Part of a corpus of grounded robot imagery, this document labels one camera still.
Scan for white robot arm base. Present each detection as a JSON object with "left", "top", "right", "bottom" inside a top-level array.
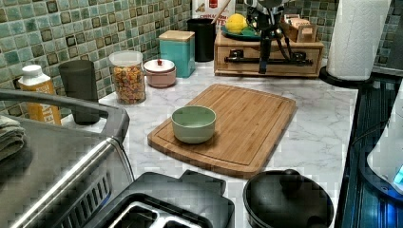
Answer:
[{"left": 361, "top": 85, "right": 403, "bottom": 202}]

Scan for wooden drawer box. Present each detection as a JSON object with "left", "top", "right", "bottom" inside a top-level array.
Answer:
[{"left": 214, "top": 33, "right": 324, "bottom": 78}]

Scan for green ceramic bowl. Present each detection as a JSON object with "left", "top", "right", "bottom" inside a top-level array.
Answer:
[{"left": 171, "top": 105, "right": 216, "bottom": 143}]

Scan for pink pot with lid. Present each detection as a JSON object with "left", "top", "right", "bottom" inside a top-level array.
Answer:
[{"left": 144, "top": 59, "right": 176, "bottom": 87}]

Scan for teal canister with wooden lid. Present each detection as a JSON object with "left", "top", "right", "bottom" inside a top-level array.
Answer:
[{"left": 159, "top": 30, "right": 196, "bottom": 78}]

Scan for black utensil holder cup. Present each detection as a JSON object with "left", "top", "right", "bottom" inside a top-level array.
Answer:
[{"left": 186, "top": 18, "right": 216, "bottom": 62}]

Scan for clear cereal jar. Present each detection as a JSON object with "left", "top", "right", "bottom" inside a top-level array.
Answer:
[{"left": 108, "top": 50, "right": 146, "bottom": 105}]

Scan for black toaster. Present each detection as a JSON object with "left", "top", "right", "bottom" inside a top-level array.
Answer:
[{"left": 85, "top": 170, "right": 235, "bottom": 228}]

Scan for teal plate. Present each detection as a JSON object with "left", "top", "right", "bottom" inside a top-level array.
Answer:
[{"left": 221, "top": 26, "right": 260, "bottom": 42}]

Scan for yellow toy lemon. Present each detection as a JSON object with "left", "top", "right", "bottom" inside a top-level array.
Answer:
[{"left": 225, "top": 13, "right": 247, "bottom": 34}]

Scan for cinnamon cereal box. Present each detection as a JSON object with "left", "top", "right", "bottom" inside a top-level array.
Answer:
[{"left": 191, "top": 0, "right": 236, "bottom": 26}]

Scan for black paper towel base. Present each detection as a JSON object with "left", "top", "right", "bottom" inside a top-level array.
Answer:
[{"left": 318, "top": 66, "right": 372, "bottom": 89}]

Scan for dark grey cup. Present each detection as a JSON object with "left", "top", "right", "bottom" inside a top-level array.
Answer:
[{"left": 58, "top": 59, "right": 101, "bottom": 126}]

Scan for wooden tea bag box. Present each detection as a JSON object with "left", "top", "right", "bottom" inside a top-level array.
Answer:
[{"left": 281, "top": 14, "right": 317, "bottom": 43}]

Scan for silver toaster oven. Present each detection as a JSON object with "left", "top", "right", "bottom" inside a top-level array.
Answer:
[{"left": 0, "top": 89, "right": 134, "bottom": 228}]

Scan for orange bottle white cap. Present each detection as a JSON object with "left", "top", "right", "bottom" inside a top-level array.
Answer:
[{"left": 18, "top": 65, "right": 61, "bottom": 125}]

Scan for paper towel roll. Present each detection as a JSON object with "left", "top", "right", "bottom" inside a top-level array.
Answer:
[{"left": 326, "top": 0, "right": 392, "bottom": 81}]

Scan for folded green towel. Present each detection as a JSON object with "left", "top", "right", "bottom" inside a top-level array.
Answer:
[{"left": 0, "top": 116, "right": 25, "bottom": 160}]

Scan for wooden spoon handle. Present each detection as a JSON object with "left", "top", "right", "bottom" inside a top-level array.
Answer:
[{"left": 210, "top": 0, "right": 231, "bottom": 25}]

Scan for black camera tripod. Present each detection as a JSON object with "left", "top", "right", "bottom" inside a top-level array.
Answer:
[{"left": 244, "top": 0, "right": 291, "bottom": 74}]

